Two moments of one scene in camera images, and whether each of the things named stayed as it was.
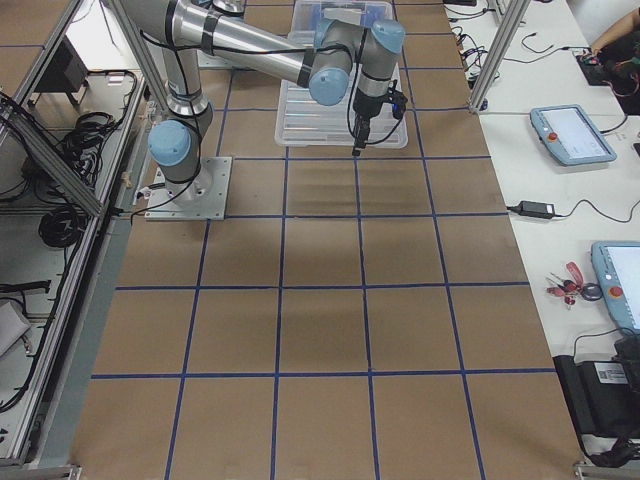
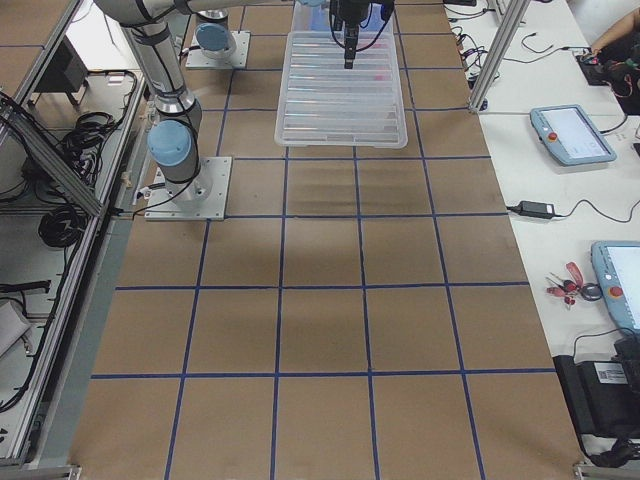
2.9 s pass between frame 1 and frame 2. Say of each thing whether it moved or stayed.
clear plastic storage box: stayed
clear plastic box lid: stayed
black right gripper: moved
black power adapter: stayed
